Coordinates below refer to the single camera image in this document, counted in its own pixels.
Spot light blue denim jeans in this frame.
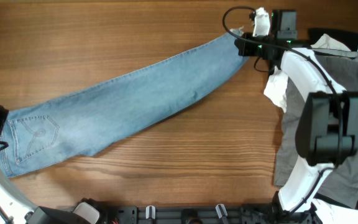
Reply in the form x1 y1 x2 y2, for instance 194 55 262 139
0 29 246 177

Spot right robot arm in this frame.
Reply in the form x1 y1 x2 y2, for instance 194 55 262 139
235 8 358 223

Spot white cloth garment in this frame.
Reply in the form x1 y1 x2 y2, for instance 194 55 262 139
264 34 358 113

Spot black cloth garment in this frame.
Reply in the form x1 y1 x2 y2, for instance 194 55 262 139
308 27 358 52

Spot grey cloth garment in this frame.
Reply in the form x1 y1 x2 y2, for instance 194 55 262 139
273 55 358 208

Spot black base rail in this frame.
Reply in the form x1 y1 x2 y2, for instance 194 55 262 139
101 204 270 224

